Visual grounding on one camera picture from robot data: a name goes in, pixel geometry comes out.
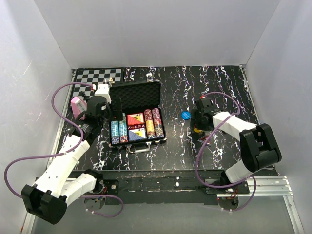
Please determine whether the blue playing card deck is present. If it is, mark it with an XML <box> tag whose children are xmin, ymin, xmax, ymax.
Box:
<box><xmin>128</xmin><ymin>128</ymin><xmax>147</xmax><ymax>141</ymax></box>

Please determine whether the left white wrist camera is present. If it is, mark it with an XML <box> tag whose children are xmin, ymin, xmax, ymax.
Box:
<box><xmin>89</xmin><ymin>84</ymin><xmax>111</xmax><ymax>104</ymax></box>

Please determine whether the purple and red chip column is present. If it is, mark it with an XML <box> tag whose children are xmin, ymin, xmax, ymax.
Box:
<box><xmin>152</xmin><ymin>108</ymin><xmax>164</xmax><ymax>138</ymax></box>

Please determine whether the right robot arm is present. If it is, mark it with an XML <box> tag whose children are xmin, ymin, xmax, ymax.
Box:
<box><xmin>191</xmin><ymin>97</ymin><xmax>282</xmax><ymax>194</ymax></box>

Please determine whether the row of red dice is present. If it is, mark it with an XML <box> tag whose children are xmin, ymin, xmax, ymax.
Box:
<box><xmin>127</xmin><ymin>124</ymin><xmax>145</xmax><ymax>130</ymax></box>

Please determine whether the triangular all-in button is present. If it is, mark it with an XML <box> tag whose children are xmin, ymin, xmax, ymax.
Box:
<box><xmin>197</xmin><ymin>135</ymin><xmax>211</xmax><ymax>146</ymax></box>

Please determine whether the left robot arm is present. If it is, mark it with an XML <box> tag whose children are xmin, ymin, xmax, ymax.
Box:
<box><xmin>21</xmin><ymin>96</ymin><xmax>118</xmax><ymax>224</ymax></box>

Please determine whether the checkerboard mat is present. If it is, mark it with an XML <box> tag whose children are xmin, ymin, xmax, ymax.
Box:
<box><xmin>72</xmin><ymin>68</ymin><xmax>123</xmax><ymax>101</ymax></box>

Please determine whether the blue small blind button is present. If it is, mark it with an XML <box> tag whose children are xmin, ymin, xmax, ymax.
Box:
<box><xmin>181</xmin><ymin>111</ymin><xmax>191</xmax><ymax>120</ymax></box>

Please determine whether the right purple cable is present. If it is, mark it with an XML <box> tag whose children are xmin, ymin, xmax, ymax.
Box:
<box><xmin>195</xmin><ymin>91</ymin><xmax>257</xmax><ymax>212</ymax></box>

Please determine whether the black poker chip case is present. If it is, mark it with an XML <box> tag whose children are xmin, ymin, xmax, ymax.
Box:
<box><xmin>109</xmin><ymin>79</ymin><xmax>167</xmax><ymax>153</ymax></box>

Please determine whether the red and yellow chip column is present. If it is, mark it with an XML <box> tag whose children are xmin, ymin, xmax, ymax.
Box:
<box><xmin>144</xmin><ymin>109</ymin><xmax>156</xmax><ymax>139</ymax></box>

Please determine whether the pink wedge box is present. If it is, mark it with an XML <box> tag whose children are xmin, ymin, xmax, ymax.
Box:
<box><xmin>70</xmin><ymin>97</ymin><xmax>87</xmax><ymax>119</ymax></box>

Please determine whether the red playing card deck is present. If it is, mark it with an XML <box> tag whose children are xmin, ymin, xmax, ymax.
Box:
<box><xmin>127</xmin><ymin>113</ymin><xmax>145</xmax><ymax>126</ymax></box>

